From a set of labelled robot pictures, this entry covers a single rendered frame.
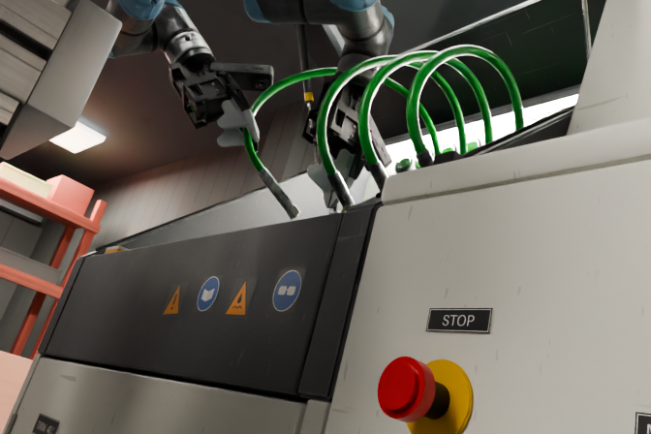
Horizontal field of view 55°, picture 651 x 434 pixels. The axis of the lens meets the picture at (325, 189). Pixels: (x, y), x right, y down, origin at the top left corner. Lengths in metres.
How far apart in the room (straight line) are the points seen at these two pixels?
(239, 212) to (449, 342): 0.85
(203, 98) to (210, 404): 0.59
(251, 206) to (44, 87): 0.84
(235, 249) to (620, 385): 0.42
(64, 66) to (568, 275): 0.34
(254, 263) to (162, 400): 0.17
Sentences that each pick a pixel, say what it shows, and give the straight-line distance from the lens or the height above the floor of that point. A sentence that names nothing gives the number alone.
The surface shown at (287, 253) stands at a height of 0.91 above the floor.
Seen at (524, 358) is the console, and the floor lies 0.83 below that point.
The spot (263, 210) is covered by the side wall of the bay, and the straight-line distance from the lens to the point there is 1.26.
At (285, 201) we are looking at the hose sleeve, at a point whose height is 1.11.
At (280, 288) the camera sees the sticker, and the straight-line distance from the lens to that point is 0.57.
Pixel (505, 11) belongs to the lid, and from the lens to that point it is 1.24.
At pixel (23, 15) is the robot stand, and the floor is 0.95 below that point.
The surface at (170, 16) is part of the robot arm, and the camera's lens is 1.20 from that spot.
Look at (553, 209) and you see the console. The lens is 0.41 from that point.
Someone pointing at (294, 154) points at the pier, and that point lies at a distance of 3.76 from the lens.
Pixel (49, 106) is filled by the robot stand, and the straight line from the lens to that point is 0.44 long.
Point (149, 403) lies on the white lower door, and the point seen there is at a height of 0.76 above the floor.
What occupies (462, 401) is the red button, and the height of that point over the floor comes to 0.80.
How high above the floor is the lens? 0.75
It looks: 23 degrees up
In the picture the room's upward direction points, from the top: 15 degrees clockwise
